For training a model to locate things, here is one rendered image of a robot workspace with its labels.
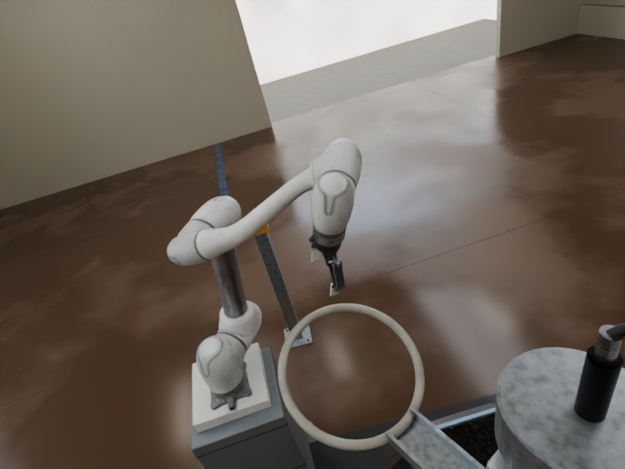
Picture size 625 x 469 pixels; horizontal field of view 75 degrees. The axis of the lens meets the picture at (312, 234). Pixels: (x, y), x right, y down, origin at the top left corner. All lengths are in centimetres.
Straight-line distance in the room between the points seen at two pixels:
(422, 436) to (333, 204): 79
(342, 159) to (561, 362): 65
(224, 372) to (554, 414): 129
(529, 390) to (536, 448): 9
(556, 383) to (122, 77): 702
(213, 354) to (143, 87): 597
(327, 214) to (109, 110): 664
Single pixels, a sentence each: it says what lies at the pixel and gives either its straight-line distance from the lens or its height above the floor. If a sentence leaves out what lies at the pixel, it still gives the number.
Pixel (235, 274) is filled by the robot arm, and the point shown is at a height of 137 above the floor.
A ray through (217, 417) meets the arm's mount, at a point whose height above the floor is 85.
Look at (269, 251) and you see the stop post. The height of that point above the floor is 85.
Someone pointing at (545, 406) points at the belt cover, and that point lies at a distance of 77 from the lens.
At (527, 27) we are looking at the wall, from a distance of 915.
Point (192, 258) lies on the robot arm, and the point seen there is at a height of 163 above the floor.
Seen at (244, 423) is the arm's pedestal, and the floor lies 80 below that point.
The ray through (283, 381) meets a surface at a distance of 141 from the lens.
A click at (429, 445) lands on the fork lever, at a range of 141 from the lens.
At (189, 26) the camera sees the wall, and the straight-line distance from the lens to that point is 711.
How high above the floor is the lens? 231
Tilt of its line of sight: 34 degrees down
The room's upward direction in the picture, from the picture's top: 15 degrees counter-clockwise
